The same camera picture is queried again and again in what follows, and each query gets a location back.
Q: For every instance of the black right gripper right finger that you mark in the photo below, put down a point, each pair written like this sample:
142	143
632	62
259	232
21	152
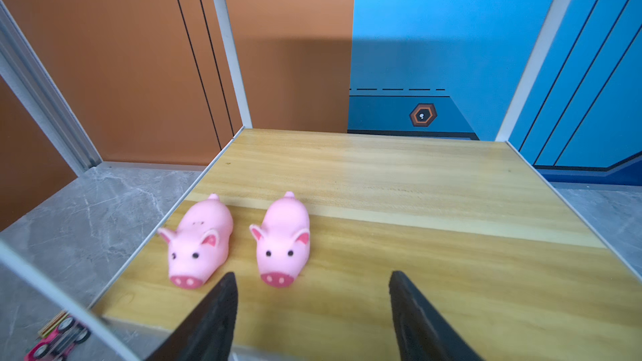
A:
421	332

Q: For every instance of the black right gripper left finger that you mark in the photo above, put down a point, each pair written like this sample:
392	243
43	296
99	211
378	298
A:
207	332

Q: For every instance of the pink toy pig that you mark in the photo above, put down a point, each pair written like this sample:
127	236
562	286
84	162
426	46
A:
200	245
283	241

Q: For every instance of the wooden two-tier shelf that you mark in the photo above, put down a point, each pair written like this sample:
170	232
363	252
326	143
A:
258	90

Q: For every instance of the pink toy truck striped roof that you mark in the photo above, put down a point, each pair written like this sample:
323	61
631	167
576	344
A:
64	334

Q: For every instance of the left aluminium corner post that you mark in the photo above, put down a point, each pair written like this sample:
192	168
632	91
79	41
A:
35	89

